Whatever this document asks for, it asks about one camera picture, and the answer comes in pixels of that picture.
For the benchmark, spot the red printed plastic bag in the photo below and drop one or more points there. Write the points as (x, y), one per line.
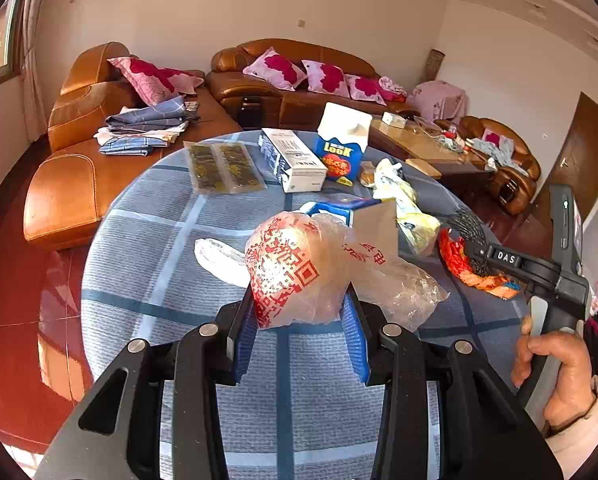
(289, 270)

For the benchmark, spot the long brown leather sofa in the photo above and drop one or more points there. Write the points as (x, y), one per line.
(299, 105)

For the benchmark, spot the person's right hand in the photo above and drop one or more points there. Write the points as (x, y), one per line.
(574, 370)

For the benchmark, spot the folded blue checked sheets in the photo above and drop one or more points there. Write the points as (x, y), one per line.
(144, 120)

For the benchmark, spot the orange snack wrapper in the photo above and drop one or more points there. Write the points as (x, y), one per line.
(459, 265)

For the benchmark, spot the brown wooden door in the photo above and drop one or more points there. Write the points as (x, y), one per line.
(579, 150)

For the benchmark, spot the white yellow plastic bag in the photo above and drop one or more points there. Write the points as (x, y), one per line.
(409, 210)

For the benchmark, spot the pink floral pillow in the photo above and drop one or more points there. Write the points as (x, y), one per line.
(191, 82)
(144, 77)
(326, 77)
(492, 137)
(274, 67)
(364, 89)

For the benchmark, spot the clear plastic bag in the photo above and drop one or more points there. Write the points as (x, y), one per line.
(219, 260)

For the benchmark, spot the pile of small packets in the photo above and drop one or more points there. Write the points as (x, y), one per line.
(451, 141)

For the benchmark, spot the brown leather armchair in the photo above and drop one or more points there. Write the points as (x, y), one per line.
(519, 180)

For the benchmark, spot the light curtain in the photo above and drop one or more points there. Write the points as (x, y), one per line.
(36, 50)

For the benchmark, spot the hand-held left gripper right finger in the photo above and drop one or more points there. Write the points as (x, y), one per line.
(356, 345)

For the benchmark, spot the tall patterned cylinder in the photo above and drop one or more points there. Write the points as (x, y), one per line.
(435, 65)

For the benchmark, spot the blue white paper box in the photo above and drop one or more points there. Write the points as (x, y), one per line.
(374, 225)

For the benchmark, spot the white medicine box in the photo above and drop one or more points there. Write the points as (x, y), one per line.
(294, 160)

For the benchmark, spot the dark wooden coffee table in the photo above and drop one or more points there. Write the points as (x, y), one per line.
(419, 147)

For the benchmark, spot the small round pastry packet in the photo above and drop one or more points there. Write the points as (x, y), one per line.
(368, 175)

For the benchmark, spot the pink cloth cover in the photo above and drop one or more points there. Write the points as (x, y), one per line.
(439, 100)

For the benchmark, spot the person's right forearm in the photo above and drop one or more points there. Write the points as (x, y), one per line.
(589, 445)

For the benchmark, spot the white tissue box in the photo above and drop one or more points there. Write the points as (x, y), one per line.
(393, 119)

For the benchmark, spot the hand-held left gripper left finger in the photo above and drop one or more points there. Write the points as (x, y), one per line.
(244, 345)

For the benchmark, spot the blue white milk carton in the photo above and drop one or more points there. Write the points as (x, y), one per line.
(339, 155)

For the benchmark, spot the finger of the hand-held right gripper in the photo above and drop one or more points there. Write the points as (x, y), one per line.
(529, 262)

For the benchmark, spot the light blue blanket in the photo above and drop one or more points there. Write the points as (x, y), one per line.
(499, 152)

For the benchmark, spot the brown leather chaise sofa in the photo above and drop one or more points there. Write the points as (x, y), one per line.
(79, 170)

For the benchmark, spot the small-flowered pink cushion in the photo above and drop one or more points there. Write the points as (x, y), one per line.
(394, 89)

